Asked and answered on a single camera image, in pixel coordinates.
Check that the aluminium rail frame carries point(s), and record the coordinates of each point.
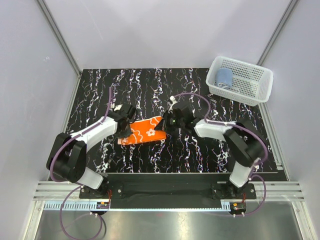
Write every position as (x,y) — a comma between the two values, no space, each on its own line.
(67,197)

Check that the orange white patterned towel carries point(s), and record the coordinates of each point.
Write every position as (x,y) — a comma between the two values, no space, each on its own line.
(143,131)

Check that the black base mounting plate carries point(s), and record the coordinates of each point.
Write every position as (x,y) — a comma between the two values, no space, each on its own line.
(212,185)

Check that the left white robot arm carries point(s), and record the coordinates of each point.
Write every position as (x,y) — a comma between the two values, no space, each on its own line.
(68,156)

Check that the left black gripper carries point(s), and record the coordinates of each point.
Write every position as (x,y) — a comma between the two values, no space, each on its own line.
(127,133)

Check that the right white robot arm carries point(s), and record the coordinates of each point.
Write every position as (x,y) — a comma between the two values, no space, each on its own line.
(245,143)

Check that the white plastic basket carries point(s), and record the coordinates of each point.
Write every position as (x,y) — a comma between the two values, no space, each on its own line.
(251,84)

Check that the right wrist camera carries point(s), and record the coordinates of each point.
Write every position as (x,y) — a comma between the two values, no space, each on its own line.
(172,101)

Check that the light blue towel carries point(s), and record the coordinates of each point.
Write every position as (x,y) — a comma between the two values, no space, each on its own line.
(224,78)

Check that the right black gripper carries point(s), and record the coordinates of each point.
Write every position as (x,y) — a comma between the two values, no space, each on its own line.
(163,123)

